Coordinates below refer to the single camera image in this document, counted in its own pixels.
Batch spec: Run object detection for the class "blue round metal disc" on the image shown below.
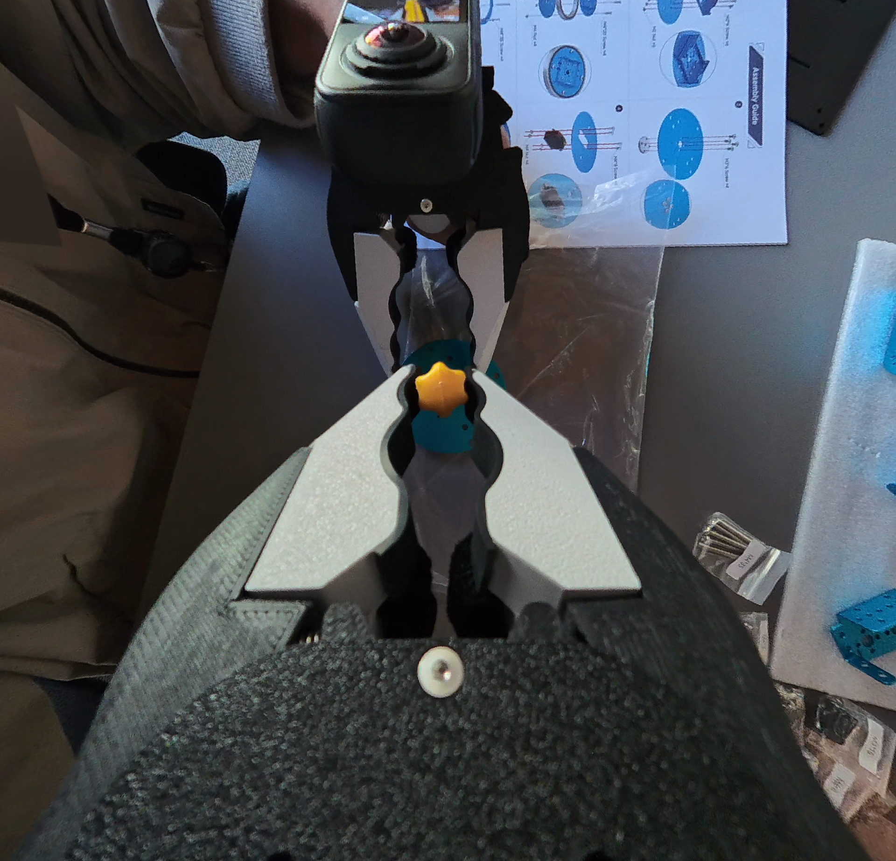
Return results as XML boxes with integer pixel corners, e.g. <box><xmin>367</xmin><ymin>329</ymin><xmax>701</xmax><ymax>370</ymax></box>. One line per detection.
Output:
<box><xmin>399</xmin><ymin>339</ymin><xmax>506</xmax><ymax>455</ymax></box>

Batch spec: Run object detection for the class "white foam sheet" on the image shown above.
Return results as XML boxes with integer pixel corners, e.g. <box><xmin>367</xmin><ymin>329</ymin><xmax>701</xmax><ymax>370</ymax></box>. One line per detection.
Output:
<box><xmin>770</xmin><ymin>239</ymin><xmax>896</xmax><ymax>708</ymax></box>

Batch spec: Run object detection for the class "person's left hand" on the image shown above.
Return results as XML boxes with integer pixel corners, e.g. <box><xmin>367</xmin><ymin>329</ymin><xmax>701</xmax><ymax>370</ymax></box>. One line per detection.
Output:
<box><xmin>272</xmin><ymin>0</ymin><xmax>359</xmax><ymax>119</ymax></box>

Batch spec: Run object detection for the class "blue multi-hole metal bracket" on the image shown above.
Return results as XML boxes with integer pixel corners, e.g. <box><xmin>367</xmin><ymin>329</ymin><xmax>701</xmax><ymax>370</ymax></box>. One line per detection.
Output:
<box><xmin>830</xmin><ymin>589</ymin><xmax>896</xmax><ymax>687</ymax></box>

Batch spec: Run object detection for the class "pile of small hardware bags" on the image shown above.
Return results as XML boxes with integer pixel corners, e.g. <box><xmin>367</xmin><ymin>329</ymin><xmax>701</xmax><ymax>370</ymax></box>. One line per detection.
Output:
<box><xmin>693</xmin><ymin>512</ymin><xmax>896</xmax><ymax>834</ymax></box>

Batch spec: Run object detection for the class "grey desk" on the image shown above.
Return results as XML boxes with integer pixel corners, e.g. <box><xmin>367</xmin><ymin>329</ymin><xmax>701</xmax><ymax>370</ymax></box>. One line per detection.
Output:
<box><xmin>136</xmin><ymin>122</ymin><xmax>896</xmax><ymax>861</ymax></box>

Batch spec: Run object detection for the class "clear plastic bag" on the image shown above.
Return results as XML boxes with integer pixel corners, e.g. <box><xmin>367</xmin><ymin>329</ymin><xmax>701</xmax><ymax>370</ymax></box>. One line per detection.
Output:
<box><xmin>388</xmin><ymin>245</ymin><xmax>665</xmax><ymax>589</ymax></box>

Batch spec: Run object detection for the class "white assembly guide sheet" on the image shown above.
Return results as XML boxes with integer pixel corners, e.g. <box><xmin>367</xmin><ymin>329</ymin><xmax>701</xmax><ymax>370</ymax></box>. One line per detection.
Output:
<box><xmin>479</xmin><ymin>0</ymin><xmax>789</xmax><ymax>249</ymax></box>

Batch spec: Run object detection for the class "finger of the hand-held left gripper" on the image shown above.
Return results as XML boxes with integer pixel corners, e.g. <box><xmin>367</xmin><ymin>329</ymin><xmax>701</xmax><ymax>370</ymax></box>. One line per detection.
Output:
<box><xmin>353</xmin><ymin>230</ymin><xmax>415</xmax><ymax>377</ymax></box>
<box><xmin>448</xmin><ymin>227</ymin><xmax>508</xmax><ymax>372</ymax></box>

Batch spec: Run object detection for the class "yellow handled screwdriver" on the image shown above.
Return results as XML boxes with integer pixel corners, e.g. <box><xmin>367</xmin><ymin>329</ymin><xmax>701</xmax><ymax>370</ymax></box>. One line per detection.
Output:
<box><xmin>414</xmin><ymin>361</ymin><xmax>469</xmax><ymax>418</ymax></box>

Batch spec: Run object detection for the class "person's left forearm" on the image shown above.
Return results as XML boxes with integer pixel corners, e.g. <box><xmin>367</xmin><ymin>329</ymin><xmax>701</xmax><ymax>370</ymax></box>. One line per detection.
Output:
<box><xmin>38</xmin><ymin>0</ymin><xmax>317</xmax><ymax>141</ymax></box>

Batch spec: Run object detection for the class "black metal base plate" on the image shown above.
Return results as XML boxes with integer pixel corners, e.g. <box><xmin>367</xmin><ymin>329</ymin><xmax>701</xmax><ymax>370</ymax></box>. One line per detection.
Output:
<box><xmin>784</xmin><ymin>0</ymin><xmax>896</xmax><ymax>137</ymax></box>

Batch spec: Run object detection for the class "thin black cord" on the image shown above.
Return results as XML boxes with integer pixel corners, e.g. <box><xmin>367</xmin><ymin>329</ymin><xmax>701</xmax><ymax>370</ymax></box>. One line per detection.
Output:
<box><xmin>0</xmin><ymin>287</ymin><xmax>203</xmax><ymax>380</ymax></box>

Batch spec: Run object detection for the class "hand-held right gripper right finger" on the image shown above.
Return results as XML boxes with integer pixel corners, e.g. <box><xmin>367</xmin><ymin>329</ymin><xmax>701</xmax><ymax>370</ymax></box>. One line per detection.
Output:
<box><xmin>454</xmin><ymin>370</ymin><xmax>642</xmax><ymax>639</ymax></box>

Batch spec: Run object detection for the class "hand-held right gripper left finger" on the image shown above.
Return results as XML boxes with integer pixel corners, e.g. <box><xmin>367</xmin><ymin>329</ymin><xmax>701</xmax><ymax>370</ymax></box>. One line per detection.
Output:
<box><xmin>245</xmin><ymin>370</ymin><xmax>435</xmax><ymax>639</ymax></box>

